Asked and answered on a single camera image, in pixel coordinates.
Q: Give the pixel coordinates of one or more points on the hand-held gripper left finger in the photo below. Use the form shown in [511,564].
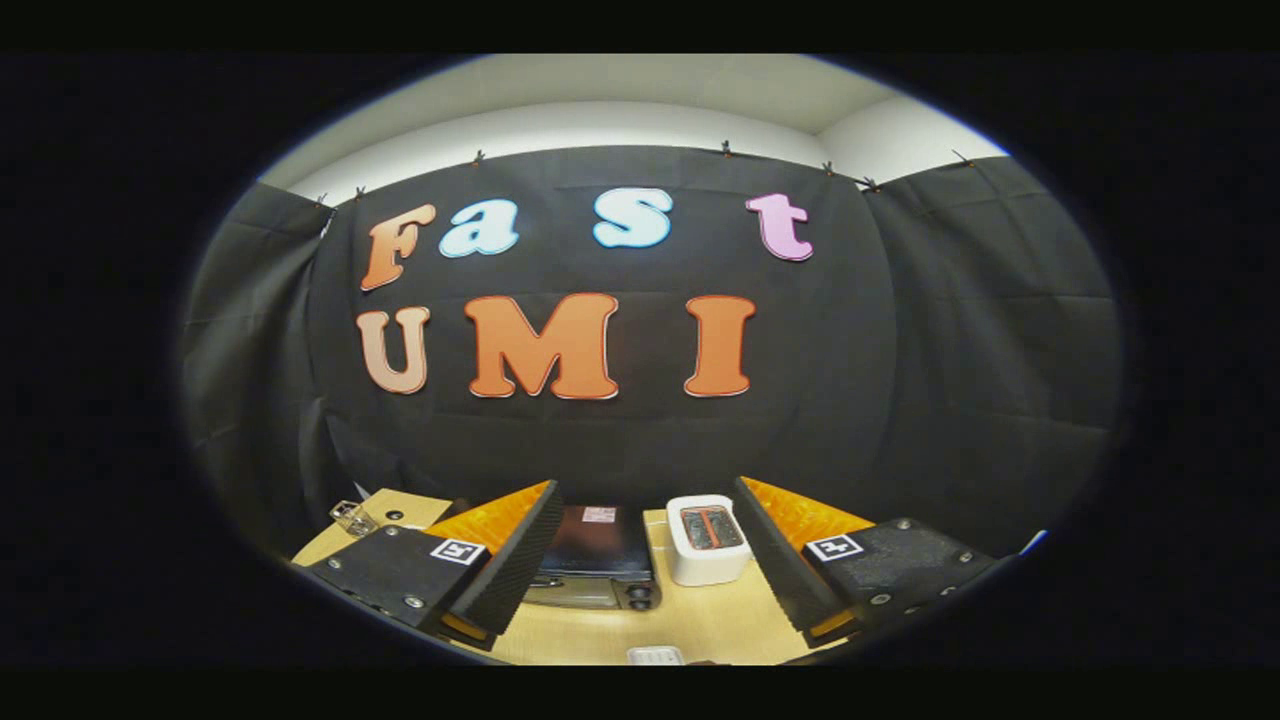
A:
[510,570]

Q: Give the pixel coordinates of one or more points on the white plastic tray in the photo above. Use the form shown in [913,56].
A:
[655,656]

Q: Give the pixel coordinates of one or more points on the small metal clamp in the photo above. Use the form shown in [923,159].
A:
[352,518]

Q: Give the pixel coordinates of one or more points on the black backdrop cloth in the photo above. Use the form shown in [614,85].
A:
[850,380]

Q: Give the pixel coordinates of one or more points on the black toaster oven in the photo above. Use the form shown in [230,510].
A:
[595,545]

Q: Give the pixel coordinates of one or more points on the white pop-up toaster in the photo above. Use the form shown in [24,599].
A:
[705,565]

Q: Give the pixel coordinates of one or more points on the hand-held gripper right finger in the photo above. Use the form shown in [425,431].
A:
[785,560]

